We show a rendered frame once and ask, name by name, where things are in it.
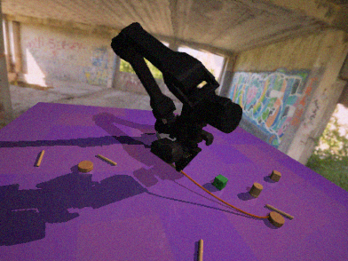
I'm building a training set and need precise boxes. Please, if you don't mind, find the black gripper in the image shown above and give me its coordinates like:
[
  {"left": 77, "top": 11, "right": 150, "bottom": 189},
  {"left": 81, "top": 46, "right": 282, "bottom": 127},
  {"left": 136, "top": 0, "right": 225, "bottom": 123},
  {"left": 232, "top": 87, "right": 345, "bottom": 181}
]
[{"left": 150, "top": 113, "right": 214, "bottom": 172}]

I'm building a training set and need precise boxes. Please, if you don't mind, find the green cube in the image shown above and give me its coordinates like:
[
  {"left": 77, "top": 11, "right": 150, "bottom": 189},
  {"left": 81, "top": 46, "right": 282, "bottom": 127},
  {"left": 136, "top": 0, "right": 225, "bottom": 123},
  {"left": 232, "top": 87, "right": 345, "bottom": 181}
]
[{"left": 212, "top": 174, "right": 228, "bottom": 190}]

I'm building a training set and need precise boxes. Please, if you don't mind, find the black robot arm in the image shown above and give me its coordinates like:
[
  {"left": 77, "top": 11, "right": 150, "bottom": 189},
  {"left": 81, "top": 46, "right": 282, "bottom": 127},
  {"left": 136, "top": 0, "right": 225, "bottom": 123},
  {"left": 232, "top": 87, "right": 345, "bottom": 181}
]
[{"left": 111, "top": 22, "right": 242, "bottom": 139}]

